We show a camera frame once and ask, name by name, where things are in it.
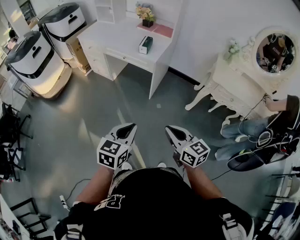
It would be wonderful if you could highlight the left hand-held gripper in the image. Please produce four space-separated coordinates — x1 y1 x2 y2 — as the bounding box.
96 123 137 170

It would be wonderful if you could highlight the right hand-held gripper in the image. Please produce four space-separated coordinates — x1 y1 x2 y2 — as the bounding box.
165 125 211 168

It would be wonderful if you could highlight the green and white box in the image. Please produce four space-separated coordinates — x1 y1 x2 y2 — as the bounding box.
138 36 154 55

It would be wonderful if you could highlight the person's left forearm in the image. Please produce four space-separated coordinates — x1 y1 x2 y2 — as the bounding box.
75 165 116 206

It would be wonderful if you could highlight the person's right forearm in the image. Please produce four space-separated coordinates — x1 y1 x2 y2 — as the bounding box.
182 165 223 200

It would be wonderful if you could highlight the white desk with shelves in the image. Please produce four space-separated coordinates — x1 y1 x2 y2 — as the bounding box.
76 0 188 100

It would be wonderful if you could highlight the cream ornate dressing table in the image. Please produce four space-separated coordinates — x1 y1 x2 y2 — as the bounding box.
185 52 285 129

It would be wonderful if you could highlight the person's black printed shirt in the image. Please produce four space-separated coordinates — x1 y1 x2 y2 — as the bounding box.
53 166 255 240

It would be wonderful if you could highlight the white power strip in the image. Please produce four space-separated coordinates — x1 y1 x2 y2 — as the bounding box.
59 194 70 212

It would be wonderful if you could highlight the brown cardboard box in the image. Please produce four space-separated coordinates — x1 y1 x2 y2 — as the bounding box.
65 37 92 75

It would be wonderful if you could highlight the small white flower vase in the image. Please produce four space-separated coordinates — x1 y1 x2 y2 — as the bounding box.
224 38 242 62

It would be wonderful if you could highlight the black folding chair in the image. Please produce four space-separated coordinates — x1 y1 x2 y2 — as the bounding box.
0 140 26 182
0 102 33 141

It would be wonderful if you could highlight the white black robot machine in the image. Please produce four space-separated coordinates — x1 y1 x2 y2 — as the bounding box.
4 30 72 99
37 2 87 60

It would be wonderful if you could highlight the yellow flower bouquet black pot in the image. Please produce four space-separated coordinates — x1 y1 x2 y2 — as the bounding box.
135 1 156 28

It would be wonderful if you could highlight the oval cream-framed mirror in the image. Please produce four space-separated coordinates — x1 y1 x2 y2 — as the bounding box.
252 26 299 78

